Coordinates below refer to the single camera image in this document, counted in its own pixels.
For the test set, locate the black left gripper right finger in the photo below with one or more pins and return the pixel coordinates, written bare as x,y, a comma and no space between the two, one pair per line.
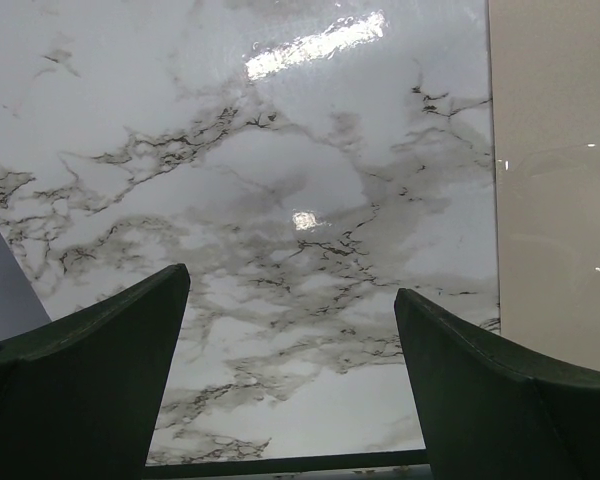
492,409

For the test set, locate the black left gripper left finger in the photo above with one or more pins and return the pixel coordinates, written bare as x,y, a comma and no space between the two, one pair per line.
80,396

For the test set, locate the beige paper folder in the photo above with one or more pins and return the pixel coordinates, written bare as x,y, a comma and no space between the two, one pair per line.
545,73

